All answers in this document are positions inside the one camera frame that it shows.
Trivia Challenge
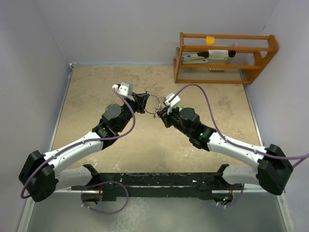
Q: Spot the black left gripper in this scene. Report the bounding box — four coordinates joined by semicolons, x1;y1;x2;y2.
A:
117;92;148;131

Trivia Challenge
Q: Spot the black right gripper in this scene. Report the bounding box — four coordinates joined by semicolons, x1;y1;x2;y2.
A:
158;104;192;137

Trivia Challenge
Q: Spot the large silver keyring with clips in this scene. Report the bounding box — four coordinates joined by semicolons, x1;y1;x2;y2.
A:
145;95;162;118

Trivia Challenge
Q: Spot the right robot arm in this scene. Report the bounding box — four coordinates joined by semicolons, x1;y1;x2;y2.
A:
157;107;294;195

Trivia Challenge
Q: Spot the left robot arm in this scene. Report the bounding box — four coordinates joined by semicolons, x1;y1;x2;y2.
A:
18;85;150;202

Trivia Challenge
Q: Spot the strip of staples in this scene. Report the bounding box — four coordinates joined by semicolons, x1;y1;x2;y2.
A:
209;68;225;72

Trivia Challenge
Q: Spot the white stapler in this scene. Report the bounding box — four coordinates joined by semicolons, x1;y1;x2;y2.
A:
182;51;209;64

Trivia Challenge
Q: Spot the white box with red label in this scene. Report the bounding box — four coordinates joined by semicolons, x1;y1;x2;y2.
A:
208;49;229;60

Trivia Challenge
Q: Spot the yellow block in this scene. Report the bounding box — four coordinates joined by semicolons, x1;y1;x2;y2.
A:
205;36;215;45

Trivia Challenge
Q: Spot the small black object on rack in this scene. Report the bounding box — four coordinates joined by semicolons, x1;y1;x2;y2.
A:
228;50;236;58

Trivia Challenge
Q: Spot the wooden rack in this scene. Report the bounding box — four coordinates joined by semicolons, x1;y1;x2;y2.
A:
173;32;279;84

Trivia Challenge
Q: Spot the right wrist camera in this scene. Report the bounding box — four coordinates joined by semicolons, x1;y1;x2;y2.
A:
163;92;181;115

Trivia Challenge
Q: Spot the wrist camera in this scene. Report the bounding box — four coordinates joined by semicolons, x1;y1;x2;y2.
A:
163;92;181;115
112;82;134;101

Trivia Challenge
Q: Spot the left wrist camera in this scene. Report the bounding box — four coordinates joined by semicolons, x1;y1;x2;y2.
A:
112;82;134;101

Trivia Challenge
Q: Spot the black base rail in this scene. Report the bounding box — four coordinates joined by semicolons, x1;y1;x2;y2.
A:
72;173;241;202

